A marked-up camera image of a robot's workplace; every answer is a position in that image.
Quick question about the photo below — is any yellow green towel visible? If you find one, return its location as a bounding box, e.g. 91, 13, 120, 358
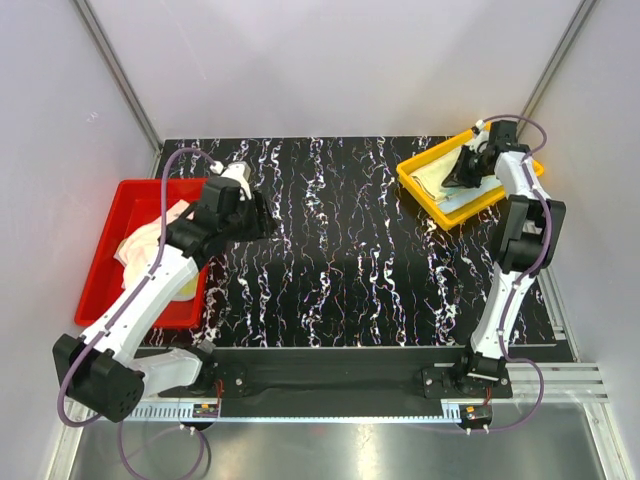
410, 147, 461, 204

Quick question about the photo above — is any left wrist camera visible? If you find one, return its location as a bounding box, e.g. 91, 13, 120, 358
209, 161, 253, 200

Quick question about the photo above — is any light blue towel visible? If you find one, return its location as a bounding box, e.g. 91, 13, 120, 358
436, 176, 501, 215

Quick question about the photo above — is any yellow plastic tray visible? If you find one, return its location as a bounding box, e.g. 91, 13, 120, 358
396, 114, 551, 231

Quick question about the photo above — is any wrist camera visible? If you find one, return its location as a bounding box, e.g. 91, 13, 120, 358
467, 120, 489, 153
209, 161, 253, 200

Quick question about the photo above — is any olive yellow towel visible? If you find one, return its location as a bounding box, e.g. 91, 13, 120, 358
172, 270, 207, 302

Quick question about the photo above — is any left aluminium frame post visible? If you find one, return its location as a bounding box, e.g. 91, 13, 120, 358
70, 0, 163, 178

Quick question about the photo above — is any pink towel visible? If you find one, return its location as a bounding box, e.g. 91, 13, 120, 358
113, 199, 189, 290

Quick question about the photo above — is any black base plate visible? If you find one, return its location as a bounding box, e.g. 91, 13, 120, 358
157, 345, 514, 420

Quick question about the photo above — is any aluminium frame post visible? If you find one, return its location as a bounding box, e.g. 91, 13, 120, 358
70, 0, 163, 178
520, 0, 600, 119

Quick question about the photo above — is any red plastic bin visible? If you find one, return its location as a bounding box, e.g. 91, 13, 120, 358
74, 179, 208, 330

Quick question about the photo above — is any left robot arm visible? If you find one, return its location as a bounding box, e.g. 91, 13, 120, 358
52, 176, 277, 427

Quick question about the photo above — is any white slotted cable duct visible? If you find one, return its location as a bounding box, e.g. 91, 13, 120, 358
127, 402, 220, 423

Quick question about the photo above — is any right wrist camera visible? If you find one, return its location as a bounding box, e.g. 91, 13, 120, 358
467, 120, 489, 153

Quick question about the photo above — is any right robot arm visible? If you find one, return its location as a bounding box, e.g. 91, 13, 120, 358
442, 114, 566, 397

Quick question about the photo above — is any right aluminium frame post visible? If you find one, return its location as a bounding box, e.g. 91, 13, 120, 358
520, 0, 600, 119

